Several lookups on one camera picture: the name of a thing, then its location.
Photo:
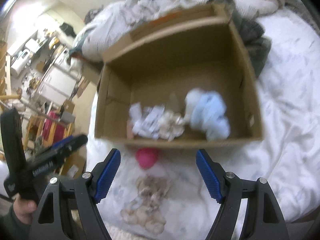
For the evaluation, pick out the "light blue fluffy plush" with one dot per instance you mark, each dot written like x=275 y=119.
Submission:
x=206 y=112

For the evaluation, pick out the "white kitchen cabinet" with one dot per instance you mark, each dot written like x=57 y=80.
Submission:
x=57 y=85

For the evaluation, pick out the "red bag on rack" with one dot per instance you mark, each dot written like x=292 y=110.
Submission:
x=52 y=133

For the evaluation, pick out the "brown cardboard box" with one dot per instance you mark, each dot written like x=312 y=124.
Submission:
x=160 y=61

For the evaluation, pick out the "pink rubber duck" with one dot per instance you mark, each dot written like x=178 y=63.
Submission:
x=147 y=157

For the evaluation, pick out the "beige lace scrunchie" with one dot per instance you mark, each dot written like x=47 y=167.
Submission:
x=145 y=209

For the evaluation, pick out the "cream satin scrunchie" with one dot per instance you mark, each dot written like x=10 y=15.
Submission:
x=171 y=125

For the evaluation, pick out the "flat cardboard box on floor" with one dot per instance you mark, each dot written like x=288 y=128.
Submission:
x=73 y=166

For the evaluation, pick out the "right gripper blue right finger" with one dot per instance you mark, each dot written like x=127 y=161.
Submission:
x=228 y=191

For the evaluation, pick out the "dark camouflage blanket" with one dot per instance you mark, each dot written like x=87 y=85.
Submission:
x=252 y=35

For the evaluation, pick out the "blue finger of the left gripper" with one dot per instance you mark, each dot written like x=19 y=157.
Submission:
x=60 y=144
x=75 y=144

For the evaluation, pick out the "white bagged socks bundle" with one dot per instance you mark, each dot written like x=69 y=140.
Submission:
x=145 y=120

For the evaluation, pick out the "striped bear print comforter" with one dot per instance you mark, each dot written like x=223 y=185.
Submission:
x=109 y=24

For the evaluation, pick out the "white floral duvet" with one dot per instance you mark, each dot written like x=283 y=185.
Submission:
x=288 y=155

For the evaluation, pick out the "person's left hand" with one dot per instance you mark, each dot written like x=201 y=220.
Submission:
x=24 y=209

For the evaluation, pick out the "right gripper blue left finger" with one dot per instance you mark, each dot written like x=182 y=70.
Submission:
x=90 y=191

